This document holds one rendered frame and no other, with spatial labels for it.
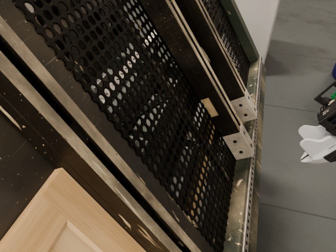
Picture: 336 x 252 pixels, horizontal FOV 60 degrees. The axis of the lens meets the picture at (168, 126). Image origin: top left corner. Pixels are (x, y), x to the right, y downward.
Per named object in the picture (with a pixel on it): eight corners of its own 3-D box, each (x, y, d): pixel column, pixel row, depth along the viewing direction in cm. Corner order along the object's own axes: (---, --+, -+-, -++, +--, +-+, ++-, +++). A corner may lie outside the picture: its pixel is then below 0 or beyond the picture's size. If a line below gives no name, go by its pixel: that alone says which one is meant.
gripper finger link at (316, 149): (281, 148, 55) (321, 118, 48) (307, 164, 55) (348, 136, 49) (282, 160, 52) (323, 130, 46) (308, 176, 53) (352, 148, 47)
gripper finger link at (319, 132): (281, 137, 57) (318, 107, 51) (305, 152, 58) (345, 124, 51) (281, 148, 55) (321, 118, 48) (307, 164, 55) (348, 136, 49)
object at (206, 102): (211, 117, 103) (219, 115, 102) (200, 100, 100) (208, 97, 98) (212, 112, 105) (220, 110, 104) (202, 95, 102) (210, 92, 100)
